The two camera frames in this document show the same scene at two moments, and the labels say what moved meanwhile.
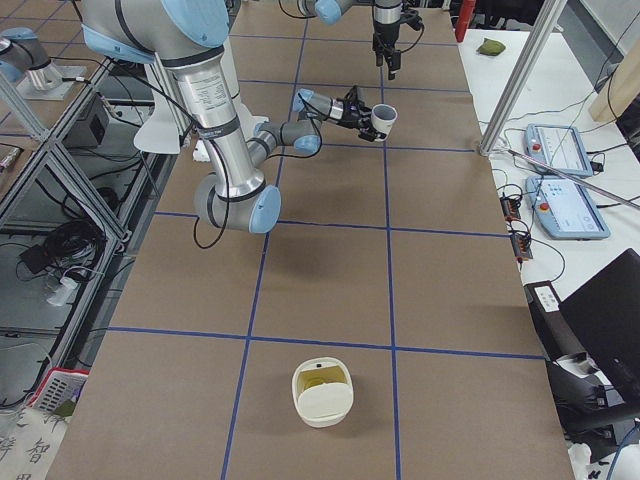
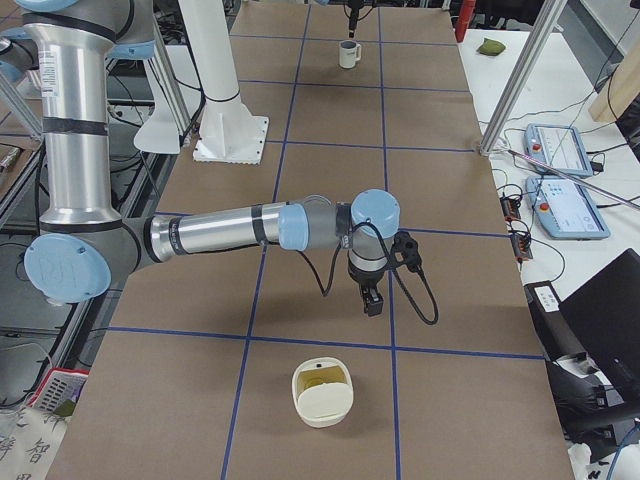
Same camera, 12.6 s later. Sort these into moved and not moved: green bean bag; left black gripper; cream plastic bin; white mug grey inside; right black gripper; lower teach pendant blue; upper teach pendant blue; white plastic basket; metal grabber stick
Moved: white mug grey inside; right black gripper; left black gripper
Not moved: upper teach pendant blue; white plastic basket; green bean bag; metal grabber stick; lower teach pendant blue; cream plastic bin
